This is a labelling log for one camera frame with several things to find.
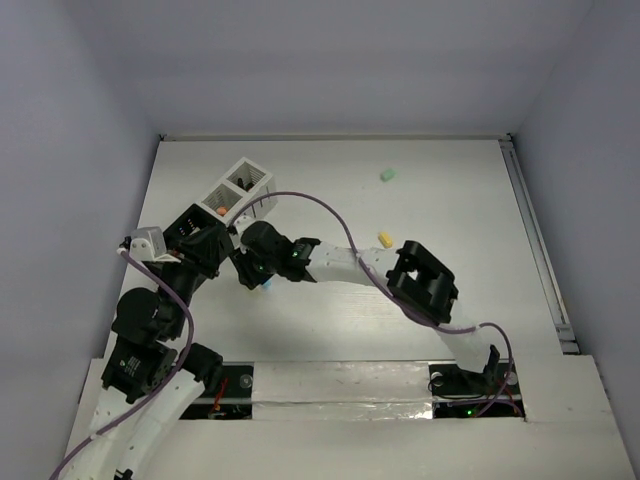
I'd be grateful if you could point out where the white slotted organizer box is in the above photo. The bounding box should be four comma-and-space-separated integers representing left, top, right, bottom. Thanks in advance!
196, 157, 277, 227

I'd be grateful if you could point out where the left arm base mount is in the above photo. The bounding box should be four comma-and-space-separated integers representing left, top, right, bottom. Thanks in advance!
181, 363, 254, 421

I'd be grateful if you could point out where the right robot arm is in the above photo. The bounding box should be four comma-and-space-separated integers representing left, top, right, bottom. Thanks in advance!
230, 216, 499, 392

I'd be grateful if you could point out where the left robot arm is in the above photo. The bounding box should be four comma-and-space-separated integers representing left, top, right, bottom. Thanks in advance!
51, 221, 233, 479

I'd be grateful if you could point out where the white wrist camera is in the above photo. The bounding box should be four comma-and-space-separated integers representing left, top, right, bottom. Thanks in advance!
229, 215, 255, 237
118, 226, 168, 262

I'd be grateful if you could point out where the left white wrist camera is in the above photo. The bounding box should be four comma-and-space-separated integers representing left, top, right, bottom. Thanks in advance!
118, 226, 168, 262

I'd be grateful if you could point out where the black slotted organizer box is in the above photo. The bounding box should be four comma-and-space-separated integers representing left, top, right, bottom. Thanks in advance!
163, 204, 225, 247

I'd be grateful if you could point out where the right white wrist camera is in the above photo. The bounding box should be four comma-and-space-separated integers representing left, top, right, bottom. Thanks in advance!
229, 215, 255, 237

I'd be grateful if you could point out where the yellow highlighter cap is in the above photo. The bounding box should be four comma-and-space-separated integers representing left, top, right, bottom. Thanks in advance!
378, 232, 394, 249

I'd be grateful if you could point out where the green highlighter cap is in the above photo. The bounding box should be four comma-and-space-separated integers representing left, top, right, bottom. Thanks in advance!
380, 168, 396, 182

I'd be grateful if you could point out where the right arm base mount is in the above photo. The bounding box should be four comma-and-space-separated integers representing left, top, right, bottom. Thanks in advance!
427, 361, 525, 419

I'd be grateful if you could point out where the aluminium side rail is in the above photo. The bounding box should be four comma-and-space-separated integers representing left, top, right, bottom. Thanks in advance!
498, 135, 581, 355

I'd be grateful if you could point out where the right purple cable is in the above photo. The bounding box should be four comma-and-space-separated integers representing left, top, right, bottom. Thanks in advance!
229, 192, 515, 417

